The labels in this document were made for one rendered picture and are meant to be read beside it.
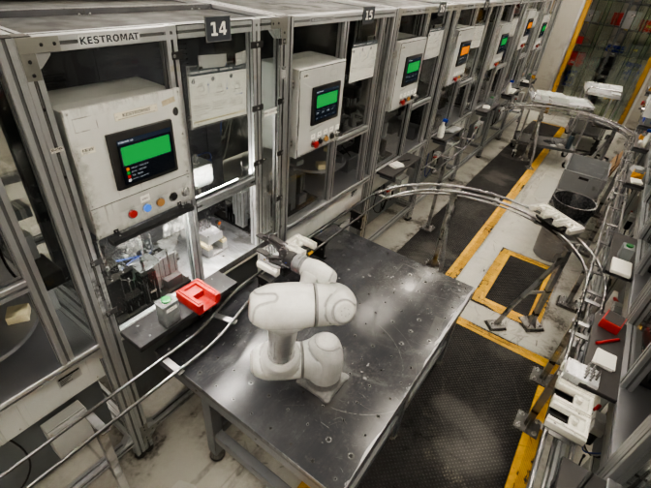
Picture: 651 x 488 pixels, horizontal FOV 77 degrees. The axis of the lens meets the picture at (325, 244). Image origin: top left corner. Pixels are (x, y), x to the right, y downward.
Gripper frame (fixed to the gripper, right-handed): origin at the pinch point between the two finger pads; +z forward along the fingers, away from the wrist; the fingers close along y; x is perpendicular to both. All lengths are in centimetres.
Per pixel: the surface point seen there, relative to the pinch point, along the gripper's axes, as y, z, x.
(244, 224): -18.1, 38.3, -26.5
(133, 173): 46, 18, 46
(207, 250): -16.0, 32.2, 6.4
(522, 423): -110, -140, -79
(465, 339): -111, -88, -124
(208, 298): -20.5, 8.1, 27.6
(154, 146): 53, 18, 36
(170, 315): -16, 8, 48
